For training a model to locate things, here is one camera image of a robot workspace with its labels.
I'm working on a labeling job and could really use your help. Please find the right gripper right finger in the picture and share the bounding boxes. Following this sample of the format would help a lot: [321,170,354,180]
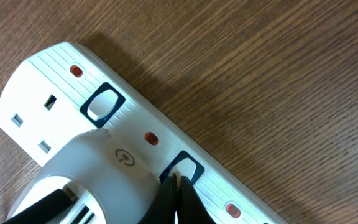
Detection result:
[177,176,215,224]

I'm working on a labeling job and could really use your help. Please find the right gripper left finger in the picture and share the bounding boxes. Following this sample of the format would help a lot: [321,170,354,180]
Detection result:
[139,174,177,224]

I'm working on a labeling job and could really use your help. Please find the black USB charging cable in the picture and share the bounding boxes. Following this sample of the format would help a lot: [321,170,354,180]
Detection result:
[1,187,75,224]

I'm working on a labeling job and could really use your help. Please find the white USB charger plug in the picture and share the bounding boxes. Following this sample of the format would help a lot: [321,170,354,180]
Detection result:
[7,129,160,223]

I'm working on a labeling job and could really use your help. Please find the white power strip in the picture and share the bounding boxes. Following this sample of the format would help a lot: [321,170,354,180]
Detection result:
[0,42,282,224]

